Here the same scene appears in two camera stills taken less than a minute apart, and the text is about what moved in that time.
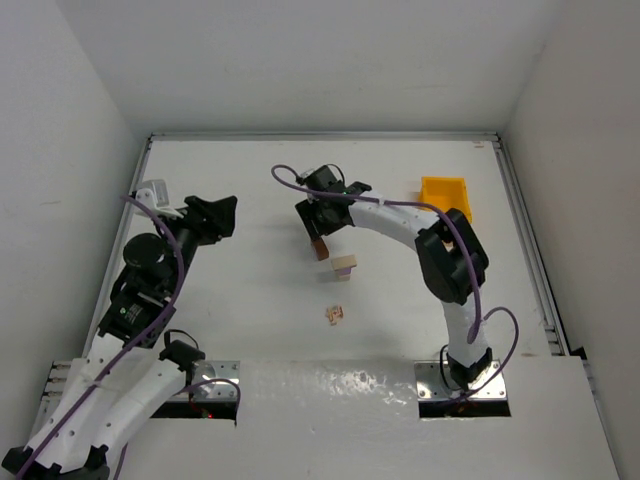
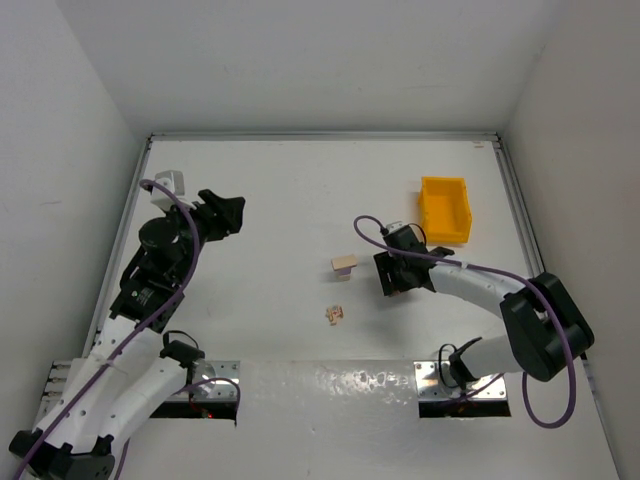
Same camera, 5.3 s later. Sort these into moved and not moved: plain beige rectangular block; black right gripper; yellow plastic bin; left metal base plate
Moved: black right gripper
Not moved: left metal base plate; plain beige rectangular block; yellow plastic bin
